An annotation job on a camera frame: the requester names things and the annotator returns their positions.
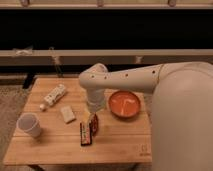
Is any orange bowl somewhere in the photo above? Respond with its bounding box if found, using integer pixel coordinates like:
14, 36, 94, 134
108, 91, 141, 118

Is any white ceramic cup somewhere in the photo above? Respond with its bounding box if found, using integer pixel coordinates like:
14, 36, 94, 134
16, 113, 42, 138

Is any wooden table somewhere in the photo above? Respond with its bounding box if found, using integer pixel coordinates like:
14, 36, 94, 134
3, 78, 152, 165

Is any white sponge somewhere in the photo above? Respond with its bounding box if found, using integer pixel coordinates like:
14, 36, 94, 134
60, 106, 76, 124

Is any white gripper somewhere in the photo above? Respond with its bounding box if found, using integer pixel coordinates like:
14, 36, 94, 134
80, 89, 106, 146

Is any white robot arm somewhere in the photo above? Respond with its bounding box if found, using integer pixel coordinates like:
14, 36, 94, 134
79, 62, 213, 171

